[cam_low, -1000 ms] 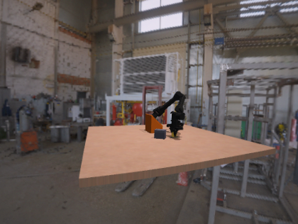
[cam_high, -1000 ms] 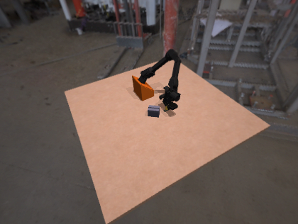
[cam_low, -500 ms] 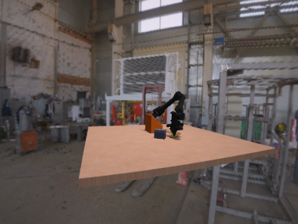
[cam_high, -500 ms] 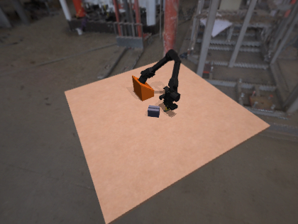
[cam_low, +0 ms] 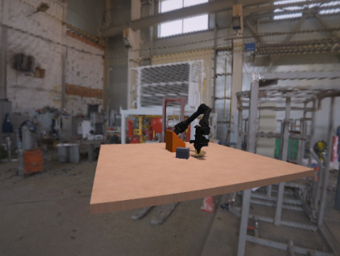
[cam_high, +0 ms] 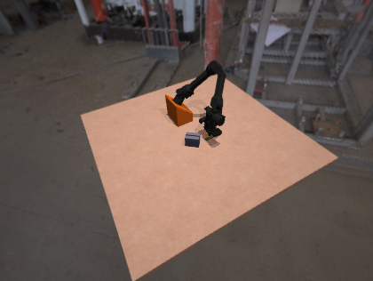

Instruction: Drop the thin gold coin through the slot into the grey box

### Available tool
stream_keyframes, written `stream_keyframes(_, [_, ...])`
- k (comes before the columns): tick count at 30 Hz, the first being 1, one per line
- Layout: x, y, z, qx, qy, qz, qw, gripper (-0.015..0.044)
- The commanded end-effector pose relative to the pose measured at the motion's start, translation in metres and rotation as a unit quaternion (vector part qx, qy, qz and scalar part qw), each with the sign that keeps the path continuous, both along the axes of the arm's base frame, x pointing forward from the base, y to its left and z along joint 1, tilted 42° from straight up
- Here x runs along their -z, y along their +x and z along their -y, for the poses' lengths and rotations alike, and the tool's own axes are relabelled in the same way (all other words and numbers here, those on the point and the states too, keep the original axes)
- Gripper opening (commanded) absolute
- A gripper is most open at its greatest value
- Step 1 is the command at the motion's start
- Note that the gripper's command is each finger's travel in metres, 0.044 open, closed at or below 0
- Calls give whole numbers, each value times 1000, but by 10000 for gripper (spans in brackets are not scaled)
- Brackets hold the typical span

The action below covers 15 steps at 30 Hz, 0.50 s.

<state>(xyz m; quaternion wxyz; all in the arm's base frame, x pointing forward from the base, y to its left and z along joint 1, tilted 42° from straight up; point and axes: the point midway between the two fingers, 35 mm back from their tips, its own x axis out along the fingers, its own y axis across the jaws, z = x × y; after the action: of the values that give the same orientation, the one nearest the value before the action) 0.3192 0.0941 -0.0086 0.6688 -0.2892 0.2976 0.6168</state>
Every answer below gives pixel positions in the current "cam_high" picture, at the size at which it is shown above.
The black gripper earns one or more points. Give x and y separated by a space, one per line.
210 127

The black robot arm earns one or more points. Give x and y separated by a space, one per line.
214 111

